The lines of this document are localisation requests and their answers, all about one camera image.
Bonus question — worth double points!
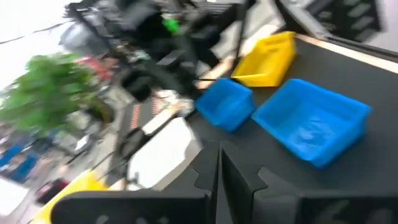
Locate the white plastic basket with handle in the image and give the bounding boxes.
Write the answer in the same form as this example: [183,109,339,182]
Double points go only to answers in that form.
[126,116,205,191]

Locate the black table mat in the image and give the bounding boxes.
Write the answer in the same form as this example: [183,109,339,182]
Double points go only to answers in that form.
[185,36,398,200]

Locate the green potted plant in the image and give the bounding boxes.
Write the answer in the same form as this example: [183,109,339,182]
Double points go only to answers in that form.
[0,52,116,139]

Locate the black floor mat orange stripes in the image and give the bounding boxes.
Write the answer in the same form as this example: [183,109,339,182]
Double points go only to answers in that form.
[126,95,165,131]

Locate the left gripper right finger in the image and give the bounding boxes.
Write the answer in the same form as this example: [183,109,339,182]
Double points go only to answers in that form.
[221,141,398,224]

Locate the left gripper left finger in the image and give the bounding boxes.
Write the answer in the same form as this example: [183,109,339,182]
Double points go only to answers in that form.
[51,141,220,224]

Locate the blue slotted plastic basket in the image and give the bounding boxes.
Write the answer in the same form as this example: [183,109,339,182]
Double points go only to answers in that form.
[251,78,373,169]
[195,77,256,134]

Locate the yellow slotted plastic basket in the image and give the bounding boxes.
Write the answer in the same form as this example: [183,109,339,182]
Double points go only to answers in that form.
[29,170,108,224]
[231,30,297,88]

